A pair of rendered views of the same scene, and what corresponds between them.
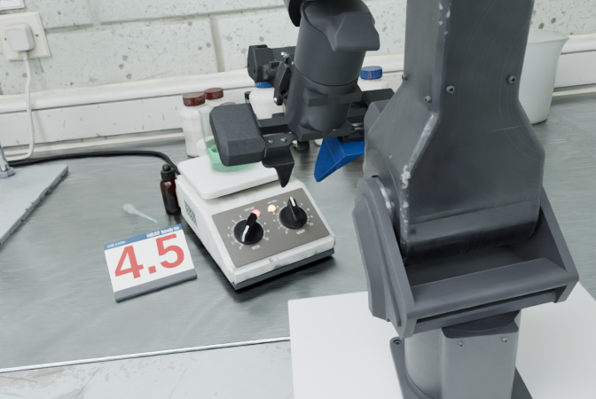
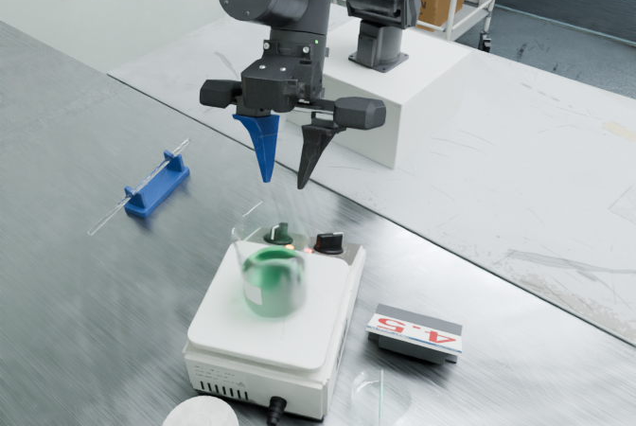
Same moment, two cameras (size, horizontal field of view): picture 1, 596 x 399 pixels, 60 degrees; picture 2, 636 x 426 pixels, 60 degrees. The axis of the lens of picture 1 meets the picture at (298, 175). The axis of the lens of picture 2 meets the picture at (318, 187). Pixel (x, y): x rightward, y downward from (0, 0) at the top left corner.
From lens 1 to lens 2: 0.89 m
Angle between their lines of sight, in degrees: 106
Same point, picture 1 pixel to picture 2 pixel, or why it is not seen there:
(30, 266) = not seen: outside the picture
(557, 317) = not seen: hidden behind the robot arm
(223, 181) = (313, 269)
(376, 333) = (384, 78)
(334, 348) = (405, 81)
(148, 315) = (440, 290)
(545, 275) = not seen: outside the picture
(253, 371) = (399, 201)
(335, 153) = (274, 128)
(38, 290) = (541, 414)
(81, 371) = (506, 270)
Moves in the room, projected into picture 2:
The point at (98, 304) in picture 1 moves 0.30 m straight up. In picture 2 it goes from (479, 335) to (566, 78)
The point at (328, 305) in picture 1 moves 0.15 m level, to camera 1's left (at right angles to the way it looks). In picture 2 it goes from (388, 94) to (497, 136)
